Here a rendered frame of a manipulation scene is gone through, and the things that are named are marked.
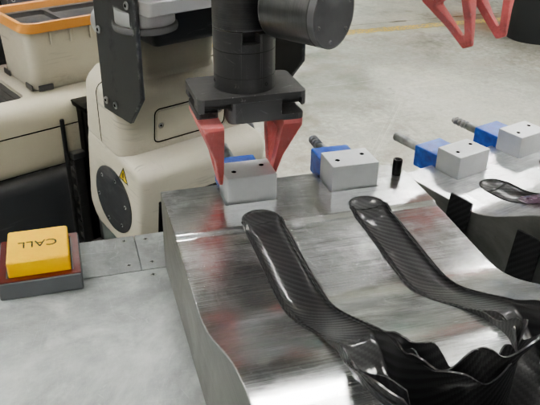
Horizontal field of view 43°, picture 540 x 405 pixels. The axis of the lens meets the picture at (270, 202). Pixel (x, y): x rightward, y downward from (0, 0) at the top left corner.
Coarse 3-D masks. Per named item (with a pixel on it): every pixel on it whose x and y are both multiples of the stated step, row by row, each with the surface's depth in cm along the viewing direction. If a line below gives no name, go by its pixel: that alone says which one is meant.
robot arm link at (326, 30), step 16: (272, 0) 55; (288, 0) 55; (304, 0) 54; (320, 0) 53; (336, 0) 55; (352, 0) 57; (272, 16) 56; (288, 16) 55; (304, 16) 54; (320, 16) 54; (336, 16) 56; (352, 16) 57; (272, 32) 57; (288, 32) 56; (304, 32) 55; (320, 32) 55; (336, 32) 56
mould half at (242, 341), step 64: (192, 192) 69; (320, 192) 70; (384, 192) 70; (192, 256) 60; (256, 256) 60; (320, 256) 60; (448, 256) 61; (192, 320) 58; (256, 320) 52; (384, 320) 48; (448, 320) 46; (256, 384) 40; (320, 384) 40
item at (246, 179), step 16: (224, 144) 78; (224, 160) 72; (240, 160) 72; (256, 160) 70; (224, 176) 67; (240, 176) 66; (256, 176) 67; (272, 176) 67; (224, 192) 68; (240, 192) 67; (256, 192) 67; (272, 192) 68
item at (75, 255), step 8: (72, 240) 74; (72, 248) 72; (0, 256) 71; (72, 256) 71; (0, 264) 70; (0, 272) 68; (48, 272) 68; (56, 272) 68; (64, 272) 68; (72, 272) 69; (0, 280) 67; (8, 280) 67; (16, 280) 67; (24, 280) 67
